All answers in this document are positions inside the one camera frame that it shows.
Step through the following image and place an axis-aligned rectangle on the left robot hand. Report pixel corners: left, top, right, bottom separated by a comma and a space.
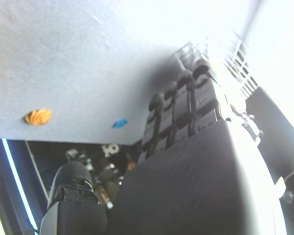
39, 58, 287, 235

